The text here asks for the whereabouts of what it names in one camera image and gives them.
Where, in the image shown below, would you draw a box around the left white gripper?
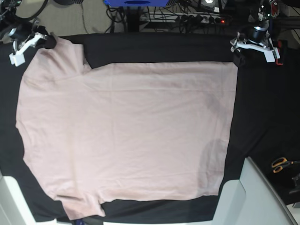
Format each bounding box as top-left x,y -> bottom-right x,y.
230,25 -> 280,68

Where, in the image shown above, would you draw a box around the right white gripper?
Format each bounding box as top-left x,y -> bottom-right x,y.
8,20 -> 56,66

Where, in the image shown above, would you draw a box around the pink T-shirt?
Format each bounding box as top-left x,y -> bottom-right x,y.
16,38 -> 238,220

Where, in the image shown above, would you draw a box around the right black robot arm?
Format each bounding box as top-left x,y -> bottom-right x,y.
0,0 -> 57,67

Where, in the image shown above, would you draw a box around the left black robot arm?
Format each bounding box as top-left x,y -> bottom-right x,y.
230,0 -> 281,67

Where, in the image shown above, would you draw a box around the red black clamp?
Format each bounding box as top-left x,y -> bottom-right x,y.
275,40 -> 288,66

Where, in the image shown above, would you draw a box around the blue plastic box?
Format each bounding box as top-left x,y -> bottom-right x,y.
104,0 -> 169,7

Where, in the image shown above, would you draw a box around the white left chair armrest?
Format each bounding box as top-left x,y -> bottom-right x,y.
0,175 -> 57,225

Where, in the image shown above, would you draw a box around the orange handled scissors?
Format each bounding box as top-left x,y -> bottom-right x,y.
271,157 -> 300,173

